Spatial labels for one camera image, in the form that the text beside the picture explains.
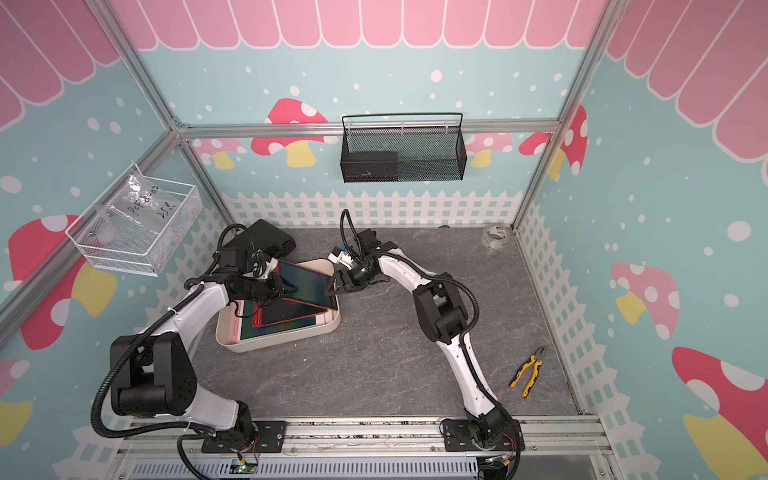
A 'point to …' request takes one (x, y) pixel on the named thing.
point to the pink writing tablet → (324, 318)
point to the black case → (263, 235)
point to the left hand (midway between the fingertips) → (295, 293)
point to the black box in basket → (370, 166)
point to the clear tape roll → (495, 235)
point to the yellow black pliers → (537, 359)
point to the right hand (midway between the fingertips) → (333, 293)
